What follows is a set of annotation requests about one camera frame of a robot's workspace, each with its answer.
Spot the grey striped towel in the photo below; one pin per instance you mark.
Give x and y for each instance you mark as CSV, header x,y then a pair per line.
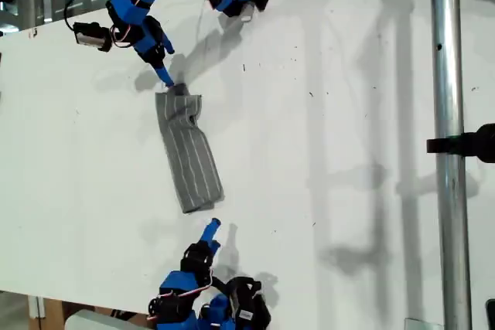
x,y
193,160

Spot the white plastic bin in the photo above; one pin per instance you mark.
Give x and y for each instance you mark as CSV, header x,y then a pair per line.
x,y
100,320

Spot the black clamp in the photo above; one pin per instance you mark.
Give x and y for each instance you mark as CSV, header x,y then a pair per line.
x,y
479,144

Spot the black camera box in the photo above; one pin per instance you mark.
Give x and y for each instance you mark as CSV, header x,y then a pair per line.
x,y
91,34

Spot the steel post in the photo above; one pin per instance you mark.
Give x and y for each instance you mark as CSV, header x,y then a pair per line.
x,y
448,75

